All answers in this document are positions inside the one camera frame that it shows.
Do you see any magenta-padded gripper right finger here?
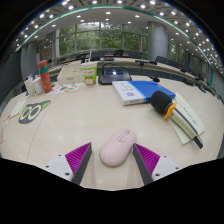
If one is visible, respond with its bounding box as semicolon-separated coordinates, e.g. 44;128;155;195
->
132;143;183;186

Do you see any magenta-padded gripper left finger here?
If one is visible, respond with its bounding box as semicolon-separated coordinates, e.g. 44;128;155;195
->
44;142;93;186

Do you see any pink computer mouse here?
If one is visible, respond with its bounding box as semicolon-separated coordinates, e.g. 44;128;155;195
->
98;128;138;168

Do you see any black green cat-shaped mouse pad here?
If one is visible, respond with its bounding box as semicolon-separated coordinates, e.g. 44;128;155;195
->
18;100;52;125

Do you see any black foam handheld microphone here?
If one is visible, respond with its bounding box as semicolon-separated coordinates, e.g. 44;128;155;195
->
149;90;204;150

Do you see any pale green notebook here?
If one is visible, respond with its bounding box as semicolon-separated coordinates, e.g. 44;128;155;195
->
168;92;207;146

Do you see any colourful sticker sheet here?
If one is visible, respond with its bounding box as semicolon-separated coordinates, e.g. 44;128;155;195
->
49;82;83;95

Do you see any blue white book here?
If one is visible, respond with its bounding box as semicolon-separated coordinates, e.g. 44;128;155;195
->
111;80;177;107

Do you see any red white booklet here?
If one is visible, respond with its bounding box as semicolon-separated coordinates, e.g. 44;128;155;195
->
0;114;13;144

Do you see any white open cardboard box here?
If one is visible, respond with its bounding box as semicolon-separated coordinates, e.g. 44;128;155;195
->
56;63;85;85

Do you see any green white paper cup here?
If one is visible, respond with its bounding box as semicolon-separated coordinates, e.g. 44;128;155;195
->
80;61;99;88

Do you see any red drink bottle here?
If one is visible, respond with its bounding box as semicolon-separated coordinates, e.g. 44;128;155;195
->
37;59;53;94

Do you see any black conference microphone unit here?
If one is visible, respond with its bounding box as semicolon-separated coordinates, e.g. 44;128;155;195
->
97;62;161;85

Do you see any group of black chairs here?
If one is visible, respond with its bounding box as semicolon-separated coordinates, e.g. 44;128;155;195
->
76;49;201;73

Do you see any group of ceiling lights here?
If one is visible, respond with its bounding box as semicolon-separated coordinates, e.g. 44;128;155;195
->
14;0;224;68

